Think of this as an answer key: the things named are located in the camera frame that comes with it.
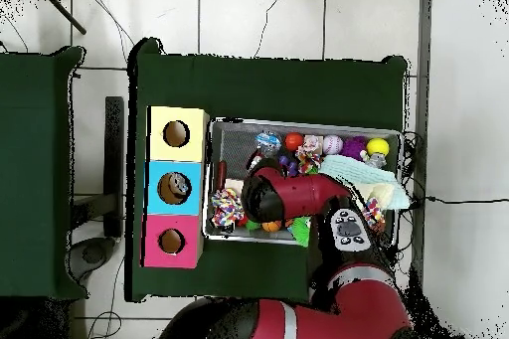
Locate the yellow ball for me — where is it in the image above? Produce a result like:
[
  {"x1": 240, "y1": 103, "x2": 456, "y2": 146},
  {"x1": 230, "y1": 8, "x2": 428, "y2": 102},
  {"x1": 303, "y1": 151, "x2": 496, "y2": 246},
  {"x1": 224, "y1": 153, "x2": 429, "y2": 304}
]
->
[{"x1": 365, "y1": 137, "x2": 391, "y2": 158}]

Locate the dark green side cloth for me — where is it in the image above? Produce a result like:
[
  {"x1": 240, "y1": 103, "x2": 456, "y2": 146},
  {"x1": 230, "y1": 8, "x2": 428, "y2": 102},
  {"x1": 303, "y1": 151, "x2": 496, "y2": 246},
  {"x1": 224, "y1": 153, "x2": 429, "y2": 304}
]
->
[{"x1": 0, "y1": 44, "x2": 87, "y2": 302}]

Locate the cream knitted cloth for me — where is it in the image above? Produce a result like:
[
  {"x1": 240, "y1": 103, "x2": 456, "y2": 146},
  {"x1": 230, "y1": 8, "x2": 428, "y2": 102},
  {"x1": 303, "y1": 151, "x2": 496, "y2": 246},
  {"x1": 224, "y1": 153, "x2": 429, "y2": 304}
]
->
[{"x1": 367, "y1": 183, "x2": 412, "y2": 210}]

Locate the black rod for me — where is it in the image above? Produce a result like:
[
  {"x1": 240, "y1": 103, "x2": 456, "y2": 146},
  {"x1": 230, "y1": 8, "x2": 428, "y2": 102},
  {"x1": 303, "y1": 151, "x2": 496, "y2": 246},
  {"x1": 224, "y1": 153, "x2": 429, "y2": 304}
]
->
[{"x1": 35, "y1": 0, "x2": 88, "y2": 37}]

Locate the wooden box with three holes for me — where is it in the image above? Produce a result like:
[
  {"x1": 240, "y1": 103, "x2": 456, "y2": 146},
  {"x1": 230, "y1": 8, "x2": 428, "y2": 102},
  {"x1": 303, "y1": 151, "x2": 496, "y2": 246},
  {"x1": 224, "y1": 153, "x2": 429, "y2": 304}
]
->
[{"x1": 142, "y1": 105, "x2": 211, "y2": 269}]

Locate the purple monster toy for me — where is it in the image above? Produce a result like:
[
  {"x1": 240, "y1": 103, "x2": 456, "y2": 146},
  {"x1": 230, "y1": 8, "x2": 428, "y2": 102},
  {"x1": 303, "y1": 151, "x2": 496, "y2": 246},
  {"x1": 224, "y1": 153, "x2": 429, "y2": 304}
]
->
[{"x1": 341, "y1": 136, "x2": 368, "y2": 162}]

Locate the clear shallow mesh bin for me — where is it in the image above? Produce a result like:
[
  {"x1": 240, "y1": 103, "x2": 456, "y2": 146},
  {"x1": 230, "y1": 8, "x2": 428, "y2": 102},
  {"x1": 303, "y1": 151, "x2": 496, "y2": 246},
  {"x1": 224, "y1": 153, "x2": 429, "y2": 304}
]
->
[{"x1": 202, "y1": 119, "x2": 404, "y2": 253}]

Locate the grey round stand base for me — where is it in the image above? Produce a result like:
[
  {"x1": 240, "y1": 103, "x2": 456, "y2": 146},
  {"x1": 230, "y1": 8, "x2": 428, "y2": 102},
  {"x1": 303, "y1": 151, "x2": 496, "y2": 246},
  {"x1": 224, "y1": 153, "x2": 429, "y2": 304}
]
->
[{"x1": 70, "y1": 235, "x2": 117, "y2": 278}]

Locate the multicoloured patterned cloth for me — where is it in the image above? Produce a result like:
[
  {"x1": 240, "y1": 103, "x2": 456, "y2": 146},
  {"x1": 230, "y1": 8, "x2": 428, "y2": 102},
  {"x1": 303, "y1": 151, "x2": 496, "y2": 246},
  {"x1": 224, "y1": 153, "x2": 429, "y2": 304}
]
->
[{"x1": 365, "y1": 199, "x2": 388, "y2": 231}]

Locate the red maraca rattle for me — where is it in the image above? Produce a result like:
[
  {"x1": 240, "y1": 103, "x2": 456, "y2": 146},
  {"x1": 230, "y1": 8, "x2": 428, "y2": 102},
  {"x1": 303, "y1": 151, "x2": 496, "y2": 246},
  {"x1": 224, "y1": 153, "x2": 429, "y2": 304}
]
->
[{"x1": 283, "y1": 131, "x2": 306, "y2": 153}]

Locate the green spiky ball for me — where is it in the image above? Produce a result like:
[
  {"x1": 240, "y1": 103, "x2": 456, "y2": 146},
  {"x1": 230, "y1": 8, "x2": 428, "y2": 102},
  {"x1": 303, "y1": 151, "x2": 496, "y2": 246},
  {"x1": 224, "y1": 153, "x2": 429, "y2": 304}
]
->
[{"x1": 287, "y1": 218, "x2": 313, "y2": 248}]

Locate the white baseball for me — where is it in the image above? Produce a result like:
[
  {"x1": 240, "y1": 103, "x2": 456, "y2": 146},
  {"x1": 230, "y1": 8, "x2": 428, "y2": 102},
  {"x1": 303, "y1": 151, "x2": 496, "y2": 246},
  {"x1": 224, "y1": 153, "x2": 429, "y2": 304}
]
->
[{"x1": 321, "y1": 134, "x2": 344, "y2": 157}]

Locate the floral patterned fabric knot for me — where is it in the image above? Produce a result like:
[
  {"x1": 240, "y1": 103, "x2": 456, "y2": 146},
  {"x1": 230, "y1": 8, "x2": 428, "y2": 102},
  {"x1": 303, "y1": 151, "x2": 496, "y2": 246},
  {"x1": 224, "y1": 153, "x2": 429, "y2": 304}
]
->
[{"x1": 300, "y1": 135, "x2": 323, "y2": 157}]

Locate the black panel stand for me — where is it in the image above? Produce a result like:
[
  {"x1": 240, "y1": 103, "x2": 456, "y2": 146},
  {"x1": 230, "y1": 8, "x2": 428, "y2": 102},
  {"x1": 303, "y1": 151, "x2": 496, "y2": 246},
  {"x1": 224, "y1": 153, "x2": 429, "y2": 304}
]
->
[{"x1": 102, "y1": 95, "x2": 127, "y2": 239}]

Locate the multicoloured rope toy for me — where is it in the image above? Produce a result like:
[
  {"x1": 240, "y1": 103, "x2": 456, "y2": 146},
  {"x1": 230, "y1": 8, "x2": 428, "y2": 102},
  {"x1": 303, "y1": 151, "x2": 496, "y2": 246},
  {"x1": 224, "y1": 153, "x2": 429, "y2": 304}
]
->
[{"x1": 210, "y1": 189, "x2": 247, "y2": 229}]

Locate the mint knitted cloth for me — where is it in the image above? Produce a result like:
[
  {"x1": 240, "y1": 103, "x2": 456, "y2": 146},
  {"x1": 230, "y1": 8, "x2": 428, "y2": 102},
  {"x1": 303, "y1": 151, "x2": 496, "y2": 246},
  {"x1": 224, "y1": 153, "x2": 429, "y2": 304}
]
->
[{"x1": 319, "y1": 155, "x2": 399, "y2": 189}]

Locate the dark red sausage toy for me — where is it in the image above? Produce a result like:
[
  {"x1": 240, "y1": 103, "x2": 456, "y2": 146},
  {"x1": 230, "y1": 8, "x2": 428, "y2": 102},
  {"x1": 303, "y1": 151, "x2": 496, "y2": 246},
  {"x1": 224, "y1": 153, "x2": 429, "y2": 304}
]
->
[{"x1": 214, "y1": 160, "x2": 229, "y2": 191}]

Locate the dark green tablecloth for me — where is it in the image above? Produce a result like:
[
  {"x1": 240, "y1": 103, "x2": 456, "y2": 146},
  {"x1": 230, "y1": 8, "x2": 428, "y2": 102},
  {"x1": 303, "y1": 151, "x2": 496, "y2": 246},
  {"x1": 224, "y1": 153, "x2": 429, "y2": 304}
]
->
[{"x1": 126, "y1": 36, "x2": 409, "y2": 312}]

